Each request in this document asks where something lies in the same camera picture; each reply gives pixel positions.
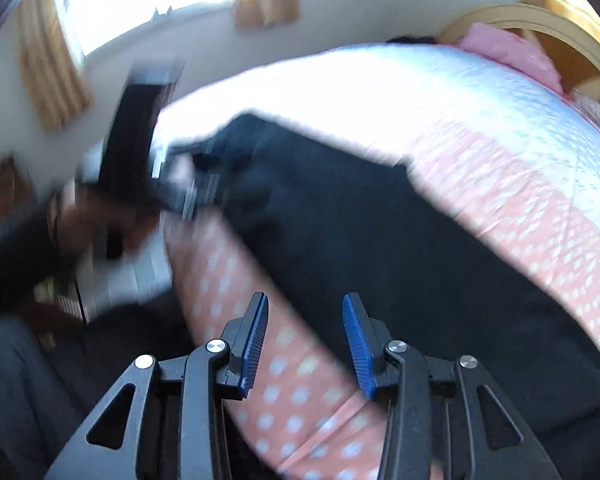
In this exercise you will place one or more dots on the white box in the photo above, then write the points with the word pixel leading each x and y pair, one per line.
pixel 125 280

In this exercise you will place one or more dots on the pink pillow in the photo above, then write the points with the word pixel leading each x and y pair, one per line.
pixel 505 50

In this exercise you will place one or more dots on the polka dot bed sheet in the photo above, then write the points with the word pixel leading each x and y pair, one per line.
pixel 480 110

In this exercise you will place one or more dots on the person's left hand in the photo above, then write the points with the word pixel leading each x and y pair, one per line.
pixel 87 222

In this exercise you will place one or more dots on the dark cloth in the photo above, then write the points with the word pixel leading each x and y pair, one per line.
pixel 410 39

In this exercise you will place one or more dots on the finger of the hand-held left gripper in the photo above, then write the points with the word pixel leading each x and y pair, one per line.
pixel 195 152
pixel 182 202

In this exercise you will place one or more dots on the person's dark trouser leg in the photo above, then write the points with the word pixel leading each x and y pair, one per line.
pixel 40 385

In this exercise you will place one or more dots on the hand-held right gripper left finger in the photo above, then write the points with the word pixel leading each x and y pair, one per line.
pixel 254 345

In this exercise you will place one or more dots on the wooden bed headboard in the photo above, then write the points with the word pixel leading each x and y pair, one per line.
pixel 510 12

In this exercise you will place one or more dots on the black pants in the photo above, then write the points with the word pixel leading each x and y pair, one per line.
pixel 380 260

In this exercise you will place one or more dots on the brown wooden furniture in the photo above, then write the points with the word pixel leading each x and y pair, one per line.
pixel 2 190

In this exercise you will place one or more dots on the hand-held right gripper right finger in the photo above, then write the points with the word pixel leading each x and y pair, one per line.
pixel 357 350

